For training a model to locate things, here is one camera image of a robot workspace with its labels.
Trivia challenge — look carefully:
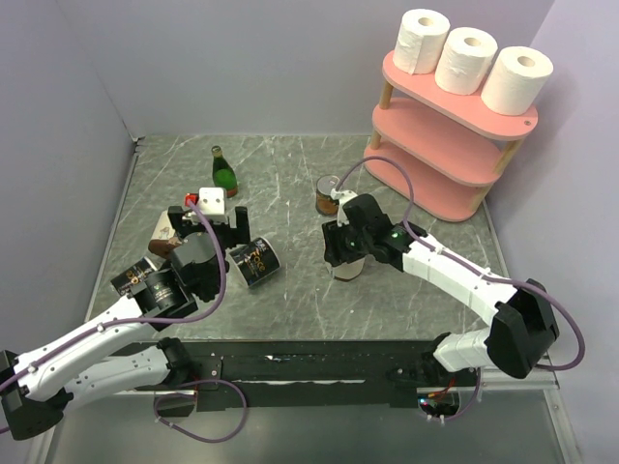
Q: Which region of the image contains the printed wrapped paper roll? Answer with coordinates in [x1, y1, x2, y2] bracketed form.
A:
[147, 211, 182, 259]

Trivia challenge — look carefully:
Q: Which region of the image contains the black wrapped paper roll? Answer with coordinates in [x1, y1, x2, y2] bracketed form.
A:
[110, 256, 157, 296]
[229, 237, 280, 288]

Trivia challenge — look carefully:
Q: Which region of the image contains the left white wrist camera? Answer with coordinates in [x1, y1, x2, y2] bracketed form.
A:
[185, 187, 227, 223]

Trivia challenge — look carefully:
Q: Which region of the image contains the brown glass jar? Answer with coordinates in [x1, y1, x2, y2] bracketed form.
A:
[315, 175, 339, 217]

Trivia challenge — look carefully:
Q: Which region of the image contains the green glass bottle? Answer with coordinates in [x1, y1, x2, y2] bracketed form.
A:
[211, 145, 238, 198]

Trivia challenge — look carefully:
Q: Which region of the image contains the pink three-tier shelf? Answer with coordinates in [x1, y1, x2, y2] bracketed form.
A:
[364, 54, 538, 222]

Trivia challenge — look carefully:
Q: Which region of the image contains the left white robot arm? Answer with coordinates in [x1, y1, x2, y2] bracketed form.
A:
[1, 206, 250, 441]

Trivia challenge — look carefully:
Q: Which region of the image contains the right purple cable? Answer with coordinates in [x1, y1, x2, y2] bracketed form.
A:
[336, 155, 586, 426]

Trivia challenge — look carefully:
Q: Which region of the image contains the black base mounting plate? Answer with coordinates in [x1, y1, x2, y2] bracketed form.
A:
[139, 339, 480, 412]

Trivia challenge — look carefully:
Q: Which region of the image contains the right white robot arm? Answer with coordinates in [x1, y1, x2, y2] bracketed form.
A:
[322, 190, 559, 386]

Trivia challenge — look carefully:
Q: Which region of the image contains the white paper towel roll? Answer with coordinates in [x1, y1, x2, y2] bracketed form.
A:
[481, 46, 554, 116]
[393, 9, 451, 74]
[434, 27, 498, 96]

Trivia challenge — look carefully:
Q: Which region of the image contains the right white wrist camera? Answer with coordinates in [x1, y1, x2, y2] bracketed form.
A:
[331, 188, 357, 227]

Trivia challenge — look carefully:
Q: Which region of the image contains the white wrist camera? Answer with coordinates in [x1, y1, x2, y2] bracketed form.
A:
[331, 188, 357, 227]
[185, 187, 227, 223]

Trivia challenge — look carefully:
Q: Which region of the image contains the cream paper roll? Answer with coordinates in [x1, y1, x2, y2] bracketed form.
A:
[331, 258, 365, 281]

